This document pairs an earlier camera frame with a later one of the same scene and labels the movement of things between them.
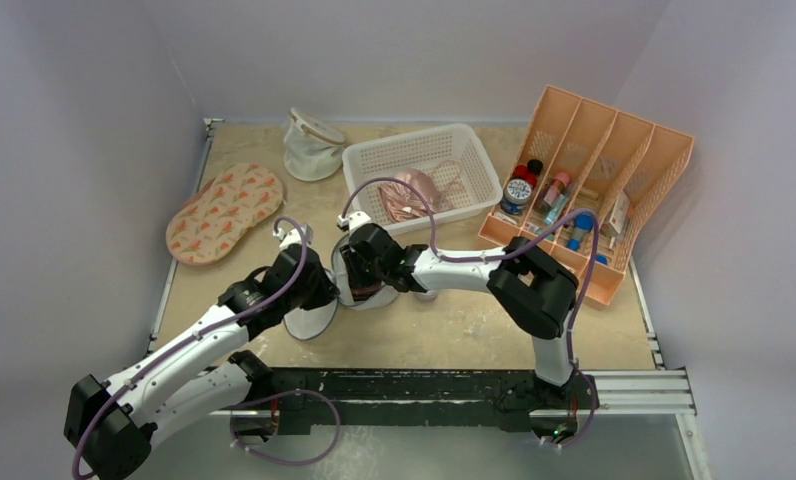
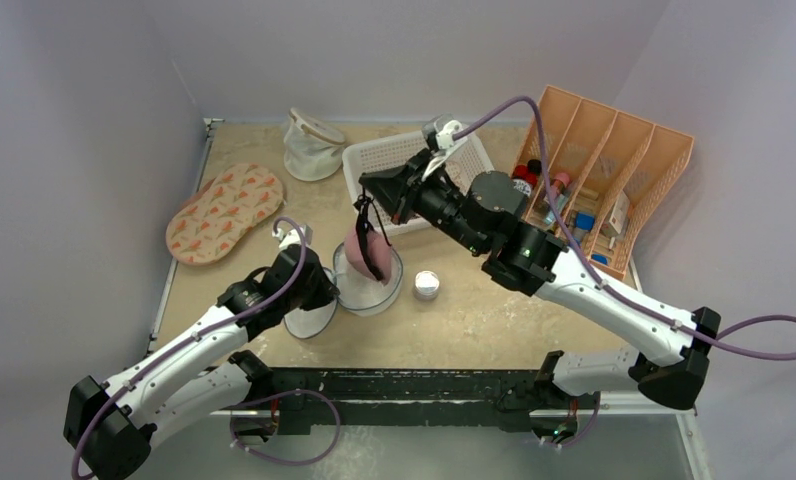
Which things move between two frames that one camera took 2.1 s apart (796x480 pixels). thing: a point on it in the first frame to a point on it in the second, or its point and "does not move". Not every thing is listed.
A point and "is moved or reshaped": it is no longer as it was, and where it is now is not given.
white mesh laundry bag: (310, 323) does not move
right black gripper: (354, 266) to (405, 195)
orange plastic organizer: (583, 185) does not move
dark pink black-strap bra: (364, 292) is moved or reshaped
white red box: (613, 228) does not move
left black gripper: (326, 288) does not move
